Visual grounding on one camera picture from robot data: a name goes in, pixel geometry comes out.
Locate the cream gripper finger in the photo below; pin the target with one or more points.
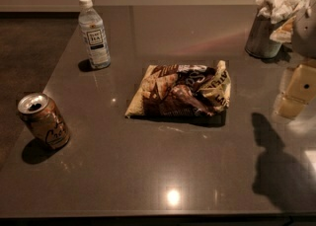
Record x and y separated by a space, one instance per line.
296 90

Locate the clear tea bottle white cap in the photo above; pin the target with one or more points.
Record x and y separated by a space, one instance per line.
94 35

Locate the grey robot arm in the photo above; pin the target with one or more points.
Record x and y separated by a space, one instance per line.
304 39

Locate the grey metal cup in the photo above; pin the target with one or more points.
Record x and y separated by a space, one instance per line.
259 44

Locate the brown chip bag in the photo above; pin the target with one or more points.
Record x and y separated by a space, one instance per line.
182 90

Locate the brown soda can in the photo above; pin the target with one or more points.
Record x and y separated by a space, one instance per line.
42 117

